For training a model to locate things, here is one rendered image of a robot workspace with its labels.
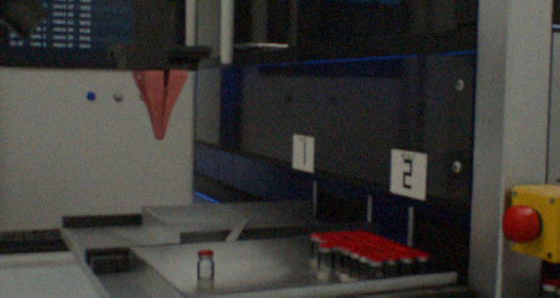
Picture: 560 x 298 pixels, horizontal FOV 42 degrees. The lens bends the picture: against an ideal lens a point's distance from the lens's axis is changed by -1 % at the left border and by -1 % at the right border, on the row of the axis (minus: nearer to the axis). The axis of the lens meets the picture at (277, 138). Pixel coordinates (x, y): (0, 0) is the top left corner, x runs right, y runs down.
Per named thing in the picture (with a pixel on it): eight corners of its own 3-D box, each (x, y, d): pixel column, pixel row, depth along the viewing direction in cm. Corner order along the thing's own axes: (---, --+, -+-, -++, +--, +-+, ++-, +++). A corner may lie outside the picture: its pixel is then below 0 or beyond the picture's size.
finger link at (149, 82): (211, 140, 78) (211, 51, 77) (144, 142, 75) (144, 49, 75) (193, 137, 84) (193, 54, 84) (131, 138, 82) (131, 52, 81)
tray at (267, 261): (351, 255, 113) (351, 233, 112) (455, 300, 89) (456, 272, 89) (129, 272, 99) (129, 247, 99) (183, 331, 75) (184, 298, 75)
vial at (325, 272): (328, 276, 99) (329, 242, 99) (336, 280, 97) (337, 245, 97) (314, 277, 98) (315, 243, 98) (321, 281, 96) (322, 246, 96)
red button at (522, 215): (523, 238, 79) (525, 201, 79) (550, 245, 76) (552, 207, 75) (496, 240, 78) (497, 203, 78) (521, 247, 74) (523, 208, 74)
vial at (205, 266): (210, 284, 93) (210, 251, 93) (217, 288, 91) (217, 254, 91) (194, 286, 92) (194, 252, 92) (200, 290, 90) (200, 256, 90)
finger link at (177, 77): (189, 141, 77) (189, 51, 77) (120, 142, 74) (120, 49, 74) (173, 137, 83) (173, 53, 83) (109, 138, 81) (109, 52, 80)
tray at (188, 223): (310, 217, 147) (311, 199, 147) (377, 242, 123) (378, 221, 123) (141, 225, 134) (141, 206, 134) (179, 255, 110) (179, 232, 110)
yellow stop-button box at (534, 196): (557, 245, 83) (560, 183, 83) (606, 259, 77) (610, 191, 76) (505, 250, 80) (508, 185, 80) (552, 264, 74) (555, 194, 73)
